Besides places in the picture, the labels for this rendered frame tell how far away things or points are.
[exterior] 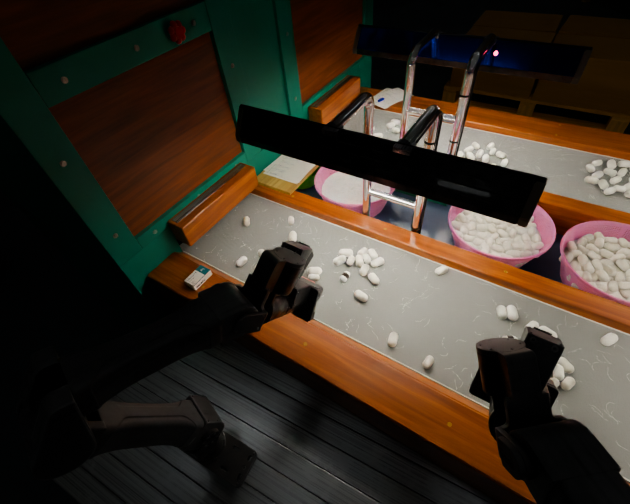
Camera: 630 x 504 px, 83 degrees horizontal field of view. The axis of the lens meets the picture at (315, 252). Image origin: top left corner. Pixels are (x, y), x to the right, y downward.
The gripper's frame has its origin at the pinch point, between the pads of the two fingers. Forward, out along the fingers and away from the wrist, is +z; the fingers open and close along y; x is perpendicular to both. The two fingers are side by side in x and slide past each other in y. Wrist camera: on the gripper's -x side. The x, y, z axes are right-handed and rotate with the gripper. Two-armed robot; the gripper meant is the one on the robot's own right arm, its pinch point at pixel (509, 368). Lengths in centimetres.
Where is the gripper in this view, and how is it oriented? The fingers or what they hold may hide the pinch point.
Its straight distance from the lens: 71.5
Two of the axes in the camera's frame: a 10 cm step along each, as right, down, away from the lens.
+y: -8.4, -3.5, 4.0
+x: -2.8, 9.3, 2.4
